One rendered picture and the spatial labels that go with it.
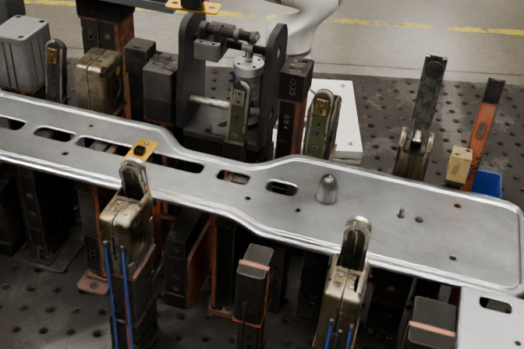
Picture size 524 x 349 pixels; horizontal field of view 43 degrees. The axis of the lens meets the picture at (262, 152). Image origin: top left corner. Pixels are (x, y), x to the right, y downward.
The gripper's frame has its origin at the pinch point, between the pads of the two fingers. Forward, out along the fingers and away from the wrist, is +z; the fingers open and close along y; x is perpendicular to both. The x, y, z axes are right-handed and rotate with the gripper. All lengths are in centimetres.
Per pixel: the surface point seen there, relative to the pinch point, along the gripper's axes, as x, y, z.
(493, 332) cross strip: 51, 32, 29
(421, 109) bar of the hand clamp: 39.3, -4.2, 17.5
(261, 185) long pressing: 14.4, 8.4, 29.5
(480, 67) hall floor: 100, -245, 131
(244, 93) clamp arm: 8.2, -6.0, 20.9
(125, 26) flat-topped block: -22.6, -30.0, 23.6
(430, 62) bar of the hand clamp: 38.5, -2.7, 7.7
